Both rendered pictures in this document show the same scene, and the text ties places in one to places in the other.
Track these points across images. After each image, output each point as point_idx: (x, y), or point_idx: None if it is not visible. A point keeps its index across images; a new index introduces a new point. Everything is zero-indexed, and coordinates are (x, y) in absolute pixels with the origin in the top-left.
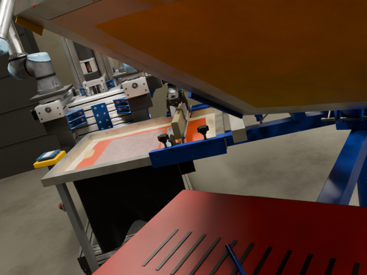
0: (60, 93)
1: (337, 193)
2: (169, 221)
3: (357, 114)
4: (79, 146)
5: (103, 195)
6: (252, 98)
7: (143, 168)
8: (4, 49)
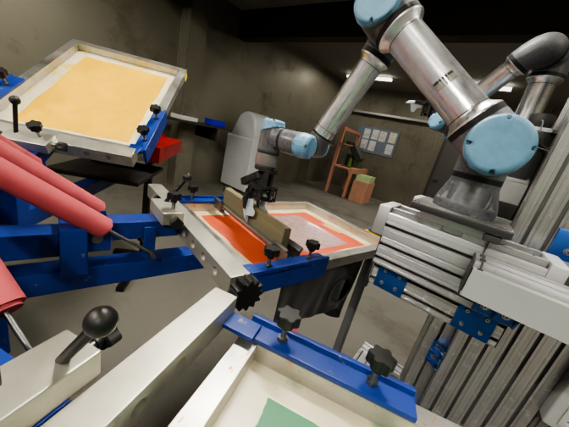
0: None
1: (79, 182)
2: (157, 144)
3: None
4: (350, 225)
5: None
6: (127, 126)
7: None
8: (431, 124)
